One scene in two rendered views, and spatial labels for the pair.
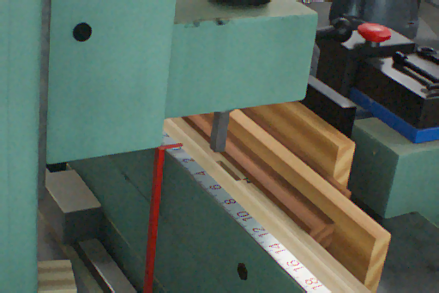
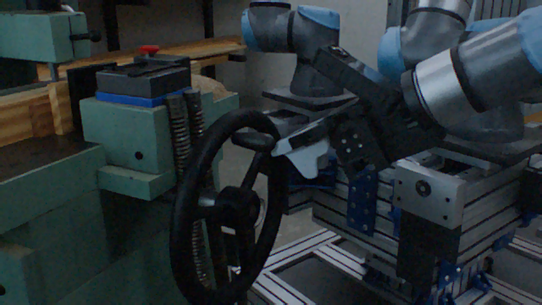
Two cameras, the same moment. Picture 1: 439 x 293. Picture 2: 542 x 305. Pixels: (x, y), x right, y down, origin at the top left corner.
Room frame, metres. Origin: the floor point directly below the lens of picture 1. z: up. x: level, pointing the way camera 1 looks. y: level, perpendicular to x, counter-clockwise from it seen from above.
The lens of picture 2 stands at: (0.50, -0.85, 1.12)
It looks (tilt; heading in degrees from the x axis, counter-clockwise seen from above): 19 degrees down; 60
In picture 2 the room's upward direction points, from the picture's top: straight up
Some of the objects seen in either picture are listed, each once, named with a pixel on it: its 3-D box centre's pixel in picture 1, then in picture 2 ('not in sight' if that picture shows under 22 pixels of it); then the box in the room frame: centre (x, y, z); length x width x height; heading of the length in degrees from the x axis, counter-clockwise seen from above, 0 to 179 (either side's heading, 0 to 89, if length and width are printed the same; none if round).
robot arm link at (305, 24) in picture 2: not in sight; (315, 30); (1.27, 0.27, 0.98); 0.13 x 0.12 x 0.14; 137
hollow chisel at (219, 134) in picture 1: (220, 120); (54, 73); (0.58, 0.00, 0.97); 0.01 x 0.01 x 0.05; 33
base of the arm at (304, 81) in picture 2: not in sight; (317, 74); (1.27, 0.26, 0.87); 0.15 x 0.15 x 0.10
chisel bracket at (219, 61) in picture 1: (203, 56); (41, 40); (0.57, 0.02, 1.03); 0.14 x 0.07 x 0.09; 123
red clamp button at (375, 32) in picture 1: (374, 32); (149, 49); (0.70, -0.12, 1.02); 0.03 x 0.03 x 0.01
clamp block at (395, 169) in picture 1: (395, 152); (151, 124); (0.69, -0.16, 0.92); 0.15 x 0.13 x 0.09; 33
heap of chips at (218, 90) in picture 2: not in sight; (192, 85); (0.83, 0.07, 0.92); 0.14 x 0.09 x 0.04; 123
